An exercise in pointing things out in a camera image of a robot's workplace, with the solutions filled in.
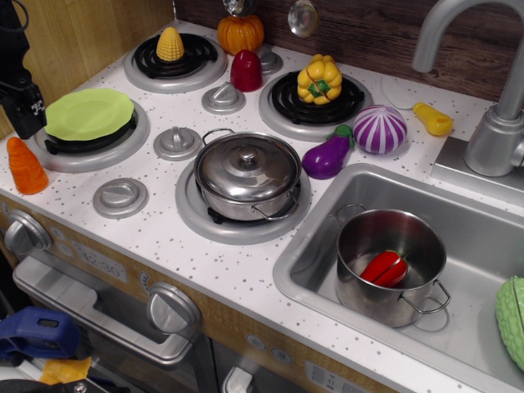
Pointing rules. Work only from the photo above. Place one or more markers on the silver stove knob centre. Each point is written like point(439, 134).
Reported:
point(177, 143)

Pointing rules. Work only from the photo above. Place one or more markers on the yellow toy squash piece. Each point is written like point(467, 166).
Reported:
point(435, 122)

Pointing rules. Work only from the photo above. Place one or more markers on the yellow toy corn cob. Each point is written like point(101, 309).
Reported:
point(170, 45)

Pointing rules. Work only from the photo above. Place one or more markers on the silver toy faucet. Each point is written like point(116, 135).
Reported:
point(476, 48)

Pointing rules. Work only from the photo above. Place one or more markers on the red toy pepper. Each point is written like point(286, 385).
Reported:
point(386, 269)

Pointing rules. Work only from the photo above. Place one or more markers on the dark red toy vegetable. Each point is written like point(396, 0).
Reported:
point(246, 72)

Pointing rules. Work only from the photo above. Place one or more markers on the front right stove burner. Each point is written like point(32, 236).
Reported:
point(194, 213)

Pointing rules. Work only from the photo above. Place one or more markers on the orange toy pumpkin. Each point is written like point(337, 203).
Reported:
point(240, 33)

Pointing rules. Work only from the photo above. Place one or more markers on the oven dial knob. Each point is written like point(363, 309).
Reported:
point(25, 234)
point(170, 310)

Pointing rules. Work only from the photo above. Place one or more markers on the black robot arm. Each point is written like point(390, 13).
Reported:
point(14, 44)

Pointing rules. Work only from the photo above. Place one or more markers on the silver stove knob front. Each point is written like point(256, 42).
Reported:
point(120, 198)

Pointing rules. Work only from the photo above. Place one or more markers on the light green plastic plate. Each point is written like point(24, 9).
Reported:
point(88, 114)

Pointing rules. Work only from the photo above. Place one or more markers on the hanging metal spoon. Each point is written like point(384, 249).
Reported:
point(303, 18)

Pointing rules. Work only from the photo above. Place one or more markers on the silver stove knob rear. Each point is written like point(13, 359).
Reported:
point(271, 62)

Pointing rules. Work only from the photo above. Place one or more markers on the back left stove burner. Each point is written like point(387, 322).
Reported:
point(202, 63)

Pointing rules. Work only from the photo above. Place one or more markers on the right oven dial knob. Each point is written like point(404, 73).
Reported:
point(170, 310)

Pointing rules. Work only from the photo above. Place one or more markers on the front left stove burner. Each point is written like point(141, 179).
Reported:
point(108, 156)

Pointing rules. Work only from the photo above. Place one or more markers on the back right stove burner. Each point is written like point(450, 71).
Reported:
point(285, 113)

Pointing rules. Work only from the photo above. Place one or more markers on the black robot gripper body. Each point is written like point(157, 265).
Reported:
point(24, 107)

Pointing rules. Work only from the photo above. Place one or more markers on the yellow toy bell pepper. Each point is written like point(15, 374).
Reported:
point(320, 82)

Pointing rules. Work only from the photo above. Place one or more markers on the steel pan with lid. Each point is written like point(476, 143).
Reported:
point(249, 176)

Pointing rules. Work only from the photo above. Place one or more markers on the silver sink basin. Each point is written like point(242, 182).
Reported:
point(484, 247)

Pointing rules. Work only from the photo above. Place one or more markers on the silver stove knob upper middle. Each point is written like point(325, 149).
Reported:
point(223, 100)

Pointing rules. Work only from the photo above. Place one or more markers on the orange toy carrot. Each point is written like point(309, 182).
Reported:
point(28, 174)

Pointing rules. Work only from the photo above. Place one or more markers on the silver stove knob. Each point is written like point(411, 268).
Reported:
point(120, 198)
point(223, 100)
point(177, 143)
point(271, 62)

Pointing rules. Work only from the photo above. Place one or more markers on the left oven dial knob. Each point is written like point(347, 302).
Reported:
point(25, 234)

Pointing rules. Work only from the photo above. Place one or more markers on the silver oven door handle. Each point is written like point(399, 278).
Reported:
point(123, 325)

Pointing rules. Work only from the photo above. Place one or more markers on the hanging metal ladle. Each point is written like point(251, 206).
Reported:
point(240, 8)

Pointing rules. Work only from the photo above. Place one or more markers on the stove burner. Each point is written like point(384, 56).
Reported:
point(202, 63)
point(194, 213)
point(108, 156)
point(285, 113)

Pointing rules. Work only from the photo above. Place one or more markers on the green toy cabbage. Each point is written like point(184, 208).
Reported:
point(509, 314)

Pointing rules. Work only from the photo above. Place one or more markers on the purple striped toy onion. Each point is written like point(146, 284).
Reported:
point(379, 129)

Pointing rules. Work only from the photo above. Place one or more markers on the purple toy eggplant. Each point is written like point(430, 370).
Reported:
point(327, 159)

